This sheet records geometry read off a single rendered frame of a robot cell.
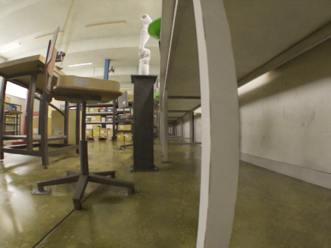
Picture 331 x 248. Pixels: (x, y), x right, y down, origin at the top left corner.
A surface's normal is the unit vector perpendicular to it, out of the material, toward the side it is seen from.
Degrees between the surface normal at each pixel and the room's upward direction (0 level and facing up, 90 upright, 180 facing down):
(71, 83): 90
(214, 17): 90
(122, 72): 90
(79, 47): 90
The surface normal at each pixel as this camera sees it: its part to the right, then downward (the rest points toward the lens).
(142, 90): 0.18, -0.04
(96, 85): 0.60, -0.04
